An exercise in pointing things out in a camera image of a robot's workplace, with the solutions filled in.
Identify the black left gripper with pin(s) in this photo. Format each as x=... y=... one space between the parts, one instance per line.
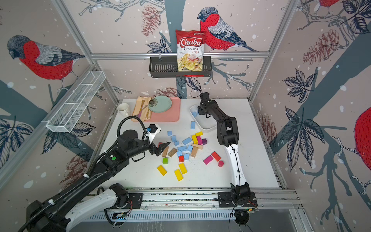
x=159 y=150

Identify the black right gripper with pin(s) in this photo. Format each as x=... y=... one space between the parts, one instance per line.
x=199 y=111

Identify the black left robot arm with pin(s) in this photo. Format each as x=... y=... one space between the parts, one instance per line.
x=66 y=209

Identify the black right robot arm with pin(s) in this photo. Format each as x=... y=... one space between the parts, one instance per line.
x=228 y=136

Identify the tan wood block left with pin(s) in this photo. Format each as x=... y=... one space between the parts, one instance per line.
x=165 y=152

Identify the brown wood block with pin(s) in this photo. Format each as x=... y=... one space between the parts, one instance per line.
x=172 y=152

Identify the white rectangular plastic bin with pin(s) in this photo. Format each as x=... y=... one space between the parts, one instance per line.
x=204 y=123

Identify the blue rectangular block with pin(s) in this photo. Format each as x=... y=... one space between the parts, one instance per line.
x=192 y=126

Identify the yellow block front left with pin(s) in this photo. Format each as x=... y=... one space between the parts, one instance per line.
x=162 y=170

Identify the yellow block front middle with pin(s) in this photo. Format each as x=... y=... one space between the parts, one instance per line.
x=178 y=175

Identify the yellow striped block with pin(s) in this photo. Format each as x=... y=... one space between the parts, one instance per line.
x=194 y=139

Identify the yellow block front right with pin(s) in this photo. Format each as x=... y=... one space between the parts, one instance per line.
x=182 y=168

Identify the natural wood block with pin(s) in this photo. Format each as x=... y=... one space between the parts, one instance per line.
x=194 y=152

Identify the pink plastic tray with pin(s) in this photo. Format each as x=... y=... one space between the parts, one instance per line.
x=172 y=115

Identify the green floral plate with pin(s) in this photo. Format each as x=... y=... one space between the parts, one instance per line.
x=160 y=104

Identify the magenta rectangular block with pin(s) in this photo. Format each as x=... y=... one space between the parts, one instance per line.
x=207 y=160

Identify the red block right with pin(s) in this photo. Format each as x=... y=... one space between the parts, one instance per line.
x=216 y=156

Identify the white ceramic mug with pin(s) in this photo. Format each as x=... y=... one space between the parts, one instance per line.
x=124 y=110

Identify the Chuba cassava chips bag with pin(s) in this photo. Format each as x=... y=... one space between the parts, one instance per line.
x=190 y=50

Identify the purple handled spoon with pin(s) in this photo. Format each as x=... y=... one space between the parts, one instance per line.
x=141 y=109

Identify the white wire wall shelf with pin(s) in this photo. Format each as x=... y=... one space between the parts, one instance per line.
x=73 y=108

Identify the aluminium mounting rail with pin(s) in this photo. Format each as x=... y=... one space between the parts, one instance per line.
x=156 y=199

